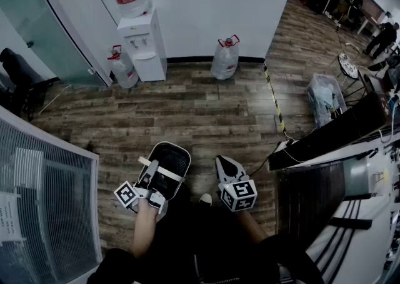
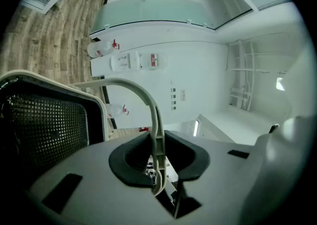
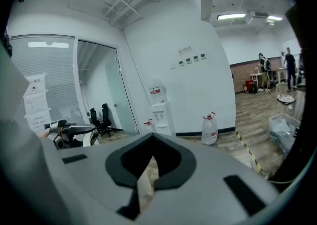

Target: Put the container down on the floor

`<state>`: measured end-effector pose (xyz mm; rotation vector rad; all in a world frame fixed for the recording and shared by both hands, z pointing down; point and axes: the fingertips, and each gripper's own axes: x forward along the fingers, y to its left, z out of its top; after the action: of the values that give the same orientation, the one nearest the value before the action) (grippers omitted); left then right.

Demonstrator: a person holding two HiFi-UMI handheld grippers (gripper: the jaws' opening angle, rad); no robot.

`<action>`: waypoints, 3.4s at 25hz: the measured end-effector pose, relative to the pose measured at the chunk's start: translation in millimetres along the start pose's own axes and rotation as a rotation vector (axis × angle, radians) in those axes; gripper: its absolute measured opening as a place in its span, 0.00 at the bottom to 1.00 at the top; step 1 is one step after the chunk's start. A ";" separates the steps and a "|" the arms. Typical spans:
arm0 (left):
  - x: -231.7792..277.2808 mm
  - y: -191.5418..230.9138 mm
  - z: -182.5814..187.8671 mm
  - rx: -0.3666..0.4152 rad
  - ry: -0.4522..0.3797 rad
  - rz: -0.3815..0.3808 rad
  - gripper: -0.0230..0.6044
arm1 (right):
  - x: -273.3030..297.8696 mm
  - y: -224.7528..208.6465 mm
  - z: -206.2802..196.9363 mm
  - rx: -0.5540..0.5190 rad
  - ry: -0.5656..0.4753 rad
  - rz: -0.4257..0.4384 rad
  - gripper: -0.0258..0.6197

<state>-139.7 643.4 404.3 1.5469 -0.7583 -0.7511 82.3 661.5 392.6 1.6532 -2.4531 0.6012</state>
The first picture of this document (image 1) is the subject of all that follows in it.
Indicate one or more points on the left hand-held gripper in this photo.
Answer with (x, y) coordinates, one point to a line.
(126, 194)

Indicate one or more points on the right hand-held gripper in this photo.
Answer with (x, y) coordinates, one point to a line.
(240, 193)

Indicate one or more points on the black bin with white rim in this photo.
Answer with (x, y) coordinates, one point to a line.
(175, 159)

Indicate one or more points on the person's left forearm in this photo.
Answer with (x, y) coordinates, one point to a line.
(146, 232)

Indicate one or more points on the person's right forearm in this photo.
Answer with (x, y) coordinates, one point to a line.
(250, 226)

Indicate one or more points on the person's white shoe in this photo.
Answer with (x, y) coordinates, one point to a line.
(206, 199)

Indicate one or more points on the white power strip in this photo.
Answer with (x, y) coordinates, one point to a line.
(286, 143)

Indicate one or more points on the person's black clothing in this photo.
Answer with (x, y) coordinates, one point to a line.
(193, 245)

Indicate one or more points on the black desk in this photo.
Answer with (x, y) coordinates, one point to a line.
(325, 139)

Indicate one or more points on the white framed ribbed glass partition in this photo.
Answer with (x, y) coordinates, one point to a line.
(47, 201)

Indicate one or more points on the clear bag trash bin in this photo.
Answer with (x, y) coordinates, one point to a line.
(325, 101)

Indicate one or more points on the white water dispenser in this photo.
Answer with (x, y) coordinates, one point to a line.
(147, 45)

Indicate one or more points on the white workbench with black rails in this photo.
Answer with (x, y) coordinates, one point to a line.
(353, 214)

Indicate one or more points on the round patterned stool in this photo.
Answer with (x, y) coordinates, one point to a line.
(348, 65)

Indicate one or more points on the black office chair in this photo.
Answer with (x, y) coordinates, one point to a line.
(17, 79)

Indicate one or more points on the frosted glass door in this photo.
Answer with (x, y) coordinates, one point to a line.
(37, 35)

